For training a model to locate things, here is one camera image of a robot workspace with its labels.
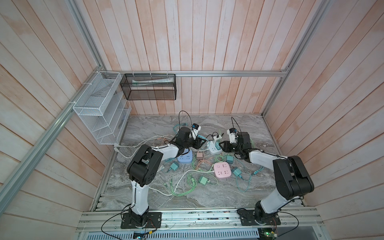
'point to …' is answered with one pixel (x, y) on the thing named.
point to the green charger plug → (203, 180)
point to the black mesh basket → (149, 86)
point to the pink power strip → (222, 169)
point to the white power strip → (211, 146)
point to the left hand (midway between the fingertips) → (203, 141)
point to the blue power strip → (186, 157)
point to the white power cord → (148, 140)
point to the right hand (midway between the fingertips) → (221, 143)
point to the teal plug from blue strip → (174, 166)
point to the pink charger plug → (199, 155)
